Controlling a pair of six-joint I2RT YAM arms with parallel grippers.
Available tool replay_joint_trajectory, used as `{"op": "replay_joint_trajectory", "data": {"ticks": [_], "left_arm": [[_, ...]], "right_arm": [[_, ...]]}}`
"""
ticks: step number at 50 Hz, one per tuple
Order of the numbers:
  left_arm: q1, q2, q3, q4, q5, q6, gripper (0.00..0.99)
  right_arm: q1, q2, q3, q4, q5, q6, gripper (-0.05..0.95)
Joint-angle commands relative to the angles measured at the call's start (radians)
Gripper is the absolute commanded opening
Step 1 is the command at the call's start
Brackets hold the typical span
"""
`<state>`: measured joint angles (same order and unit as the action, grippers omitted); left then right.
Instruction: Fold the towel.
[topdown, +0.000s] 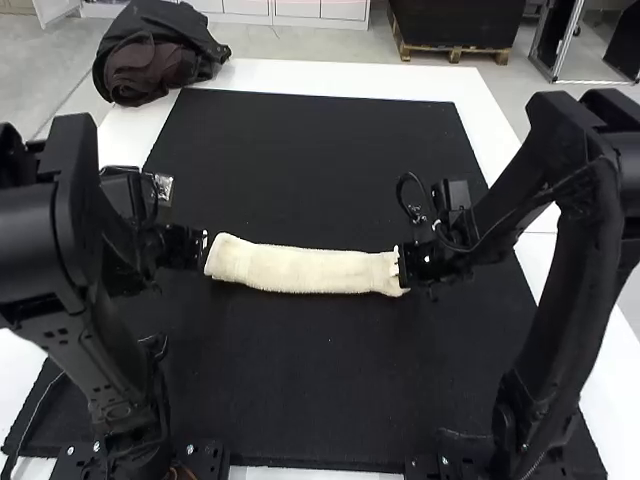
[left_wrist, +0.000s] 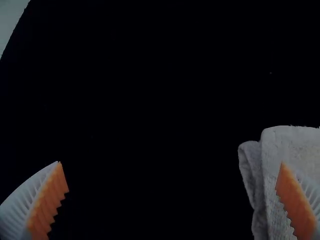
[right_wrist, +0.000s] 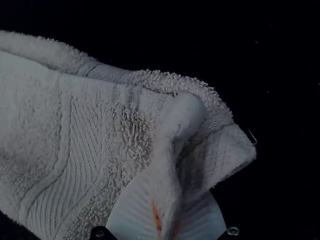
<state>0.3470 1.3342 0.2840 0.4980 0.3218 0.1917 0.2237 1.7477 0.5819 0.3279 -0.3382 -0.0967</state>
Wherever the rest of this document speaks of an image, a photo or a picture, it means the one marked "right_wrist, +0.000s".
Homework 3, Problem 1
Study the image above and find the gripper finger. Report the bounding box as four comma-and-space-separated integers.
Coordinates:
174, 191, 241, 240
91, 93, 207, 240

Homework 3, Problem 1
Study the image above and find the pale towel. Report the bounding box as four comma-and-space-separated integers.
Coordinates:
0, 29, 258, 240

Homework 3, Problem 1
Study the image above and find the black mat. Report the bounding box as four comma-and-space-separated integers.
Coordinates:
0, 0, 320, 240

